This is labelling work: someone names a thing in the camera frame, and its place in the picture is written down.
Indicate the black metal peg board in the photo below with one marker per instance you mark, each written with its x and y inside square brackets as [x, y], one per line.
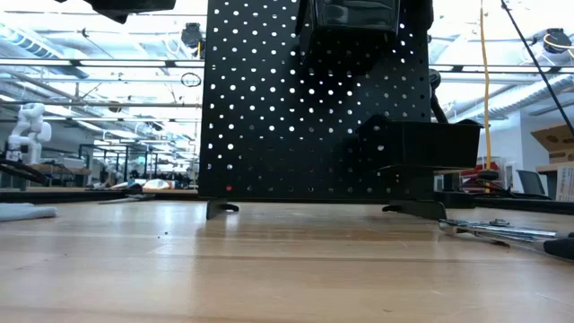
[269, 148]

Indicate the tapered black pegboard bin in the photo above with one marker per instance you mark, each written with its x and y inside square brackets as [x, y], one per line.
[350, 18]

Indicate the thin black pole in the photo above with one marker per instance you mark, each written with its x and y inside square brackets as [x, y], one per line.
[538, 66]

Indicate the wide black pegboard bin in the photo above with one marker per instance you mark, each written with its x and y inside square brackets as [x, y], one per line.
[426, 143]

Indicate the white humanoid robot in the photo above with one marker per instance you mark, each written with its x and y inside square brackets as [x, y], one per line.
[31, 130]

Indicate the red bin rack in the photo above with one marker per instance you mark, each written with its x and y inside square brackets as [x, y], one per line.
[471, 170]

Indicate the white orange rounded device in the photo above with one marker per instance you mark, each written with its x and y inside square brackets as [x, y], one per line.
[157, 184]

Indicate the brown cardboard box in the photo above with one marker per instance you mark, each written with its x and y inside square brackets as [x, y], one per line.
[558, 139]

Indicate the wood table grey legs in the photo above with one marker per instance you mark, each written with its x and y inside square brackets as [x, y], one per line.
[547, 167]

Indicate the office chair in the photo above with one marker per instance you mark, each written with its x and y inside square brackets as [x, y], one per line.
[531, 181]

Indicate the white printed sign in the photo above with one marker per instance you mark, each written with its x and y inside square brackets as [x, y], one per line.
[566, 184]

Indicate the grey blue work glove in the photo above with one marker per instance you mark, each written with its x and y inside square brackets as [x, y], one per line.
[22, 212]

